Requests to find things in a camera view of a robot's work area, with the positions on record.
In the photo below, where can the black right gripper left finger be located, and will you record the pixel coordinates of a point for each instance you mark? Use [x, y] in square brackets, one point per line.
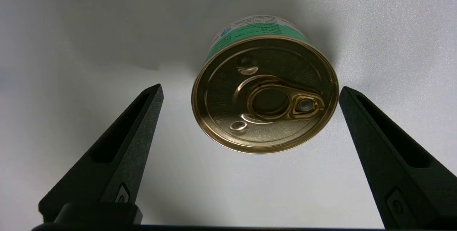
[110, 163]

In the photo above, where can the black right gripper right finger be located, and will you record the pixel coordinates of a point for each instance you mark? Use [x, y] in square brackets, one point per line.
[396, 159]

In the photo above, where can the small gold-lidded tin can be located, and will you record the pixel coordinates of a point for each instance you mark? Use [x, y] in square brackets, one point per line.
[264, 87]

